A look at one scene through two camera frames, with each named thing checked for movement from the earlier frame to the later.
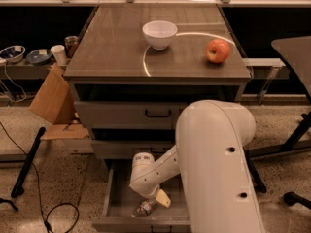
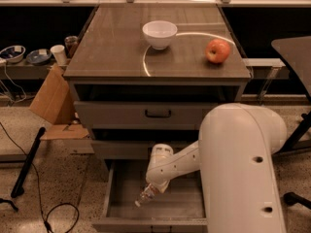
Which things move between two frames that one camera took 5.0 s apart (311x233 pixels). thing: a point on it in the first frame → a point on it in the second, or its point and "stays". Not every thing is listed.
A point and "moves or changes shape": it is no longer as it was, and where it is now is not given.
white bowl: [159, 33] stays
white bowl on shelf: [13, 53] stays
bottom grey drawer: [121, 201] stays
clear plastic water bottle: [144, 209] moves or changes shape
